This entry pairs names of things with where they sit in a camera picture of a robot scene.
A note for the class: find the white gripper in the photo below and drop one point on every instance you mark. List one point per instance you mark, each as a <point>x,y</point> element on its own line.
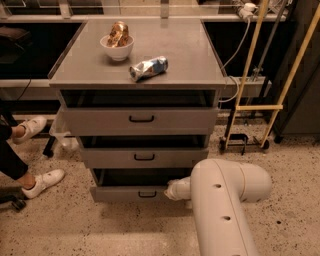
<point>175,191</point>

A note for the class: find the grey bottom drawer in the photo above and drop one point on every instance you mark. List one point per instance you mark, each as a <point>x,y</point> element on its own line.
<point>134,185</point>

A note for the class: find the grey drawer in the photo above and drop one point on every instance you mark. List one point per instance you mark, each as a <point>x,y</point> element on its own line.
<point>134,185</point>
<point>139,121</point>
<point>115,158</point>

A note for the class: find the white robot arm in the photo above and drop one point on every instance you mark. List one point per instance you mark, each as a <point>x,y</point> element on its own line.
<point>216,189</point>

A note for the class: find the grey middle drawer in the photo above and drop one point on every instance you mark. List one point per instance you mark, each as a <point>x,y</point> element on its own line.
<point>115,158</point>

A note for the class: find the grey top drawer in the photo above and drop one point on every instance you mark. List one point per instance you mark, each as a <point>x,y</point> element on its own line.
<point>139,121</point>

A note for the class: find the grey metal drawer cabinet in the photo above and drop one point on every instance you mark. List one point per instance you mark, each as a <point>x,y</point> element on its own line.
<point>88,78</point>

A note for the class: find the crushed silver blue can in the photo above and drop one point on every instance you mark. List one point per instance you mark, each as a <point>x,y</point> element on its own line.
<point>148,68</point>

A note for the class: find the clear plastic bag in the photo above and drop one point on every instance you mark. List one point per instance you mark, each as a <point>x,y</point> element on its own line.
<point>60,131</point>

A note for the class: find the white sneaker lower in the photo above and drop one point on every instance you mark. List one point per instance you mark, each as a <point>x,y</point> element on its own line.
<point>33,186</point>

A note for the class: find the white sneaker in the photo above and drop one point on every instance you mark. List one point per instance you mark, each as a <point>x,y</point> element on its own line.
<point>33,186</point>
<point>28,129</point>

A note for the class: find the white ceramic bowl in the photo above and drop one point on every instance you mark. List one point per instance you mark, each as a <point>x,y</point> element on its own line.
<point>119,53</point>

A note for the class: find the black chair base caster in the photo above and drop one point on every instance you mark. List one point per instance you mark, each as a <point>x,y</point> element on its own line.
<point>17,203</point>

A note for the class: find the white sneaker upper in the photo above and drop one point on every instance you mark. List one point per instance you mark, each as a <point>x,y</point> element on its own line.
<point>28,129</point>

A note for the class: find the gold crumpled snack bag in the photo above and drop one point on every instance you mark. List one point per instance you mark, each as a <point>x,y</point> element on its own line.
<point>119,35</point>

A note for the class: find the black trouser leg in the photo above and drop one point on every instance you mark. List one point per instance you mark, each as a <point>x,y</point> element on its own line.
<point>10,163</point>

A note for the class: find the white power adapter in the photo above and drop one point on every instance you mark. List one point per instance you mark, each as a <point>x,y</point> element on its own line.
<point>246,11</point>

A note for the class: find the dark bag on shelf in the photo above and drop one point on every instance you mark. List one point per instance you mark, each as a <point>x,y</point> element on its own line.
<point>13,43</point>

